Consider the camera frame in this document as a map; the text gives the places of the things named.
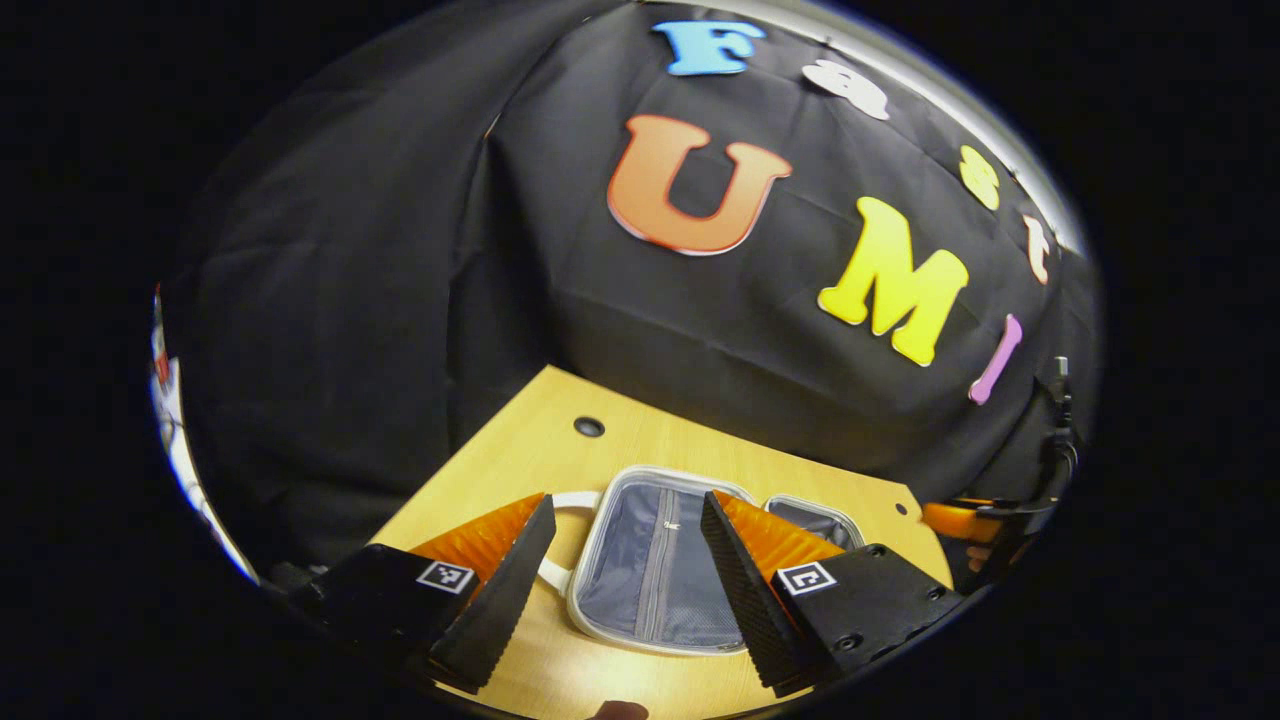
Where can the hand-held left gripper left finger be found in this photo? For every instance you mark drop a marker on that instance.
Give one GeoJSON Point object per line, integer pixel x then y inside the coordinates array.
{"type": "Point", "coordinates": [505, 600]}

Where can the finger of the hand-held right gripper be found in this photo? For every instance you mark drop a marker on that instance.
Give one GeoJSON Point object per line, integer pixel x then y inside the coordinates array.
{"type": "Point", "coordinates": [955, 520]}

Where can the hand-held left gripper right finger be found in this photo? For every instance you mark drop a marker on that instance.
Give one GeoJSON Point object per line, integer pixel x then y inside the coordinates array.
{"type": "Point", "coordinates": [750, 590]}

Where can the white suitcase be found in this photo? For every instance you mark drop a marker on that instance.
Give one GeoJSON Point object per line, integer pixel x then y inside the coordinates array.
{"type": "Point", "coordinates": [650, 580]}

